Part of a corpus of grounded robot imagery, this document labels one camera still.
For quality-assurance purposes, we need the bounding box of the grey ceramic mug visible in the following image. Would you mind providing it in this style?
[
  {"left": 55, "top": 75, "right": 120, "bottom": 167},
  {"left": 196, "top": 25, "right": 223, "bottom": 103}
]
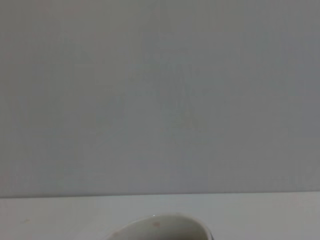
[{"left": 104, "top": 212, "right": 215, "bottom": 240}]

